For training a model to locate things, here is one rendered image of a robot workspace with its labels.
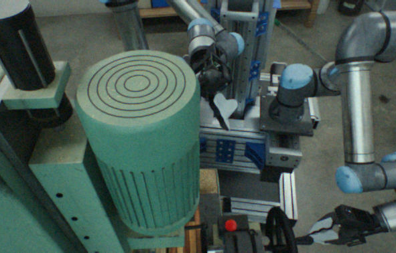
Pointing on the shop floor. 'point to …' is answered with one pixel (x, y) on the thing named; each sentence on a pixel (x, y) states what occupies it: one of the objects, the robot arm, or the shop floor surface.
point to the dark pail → (350, 7)
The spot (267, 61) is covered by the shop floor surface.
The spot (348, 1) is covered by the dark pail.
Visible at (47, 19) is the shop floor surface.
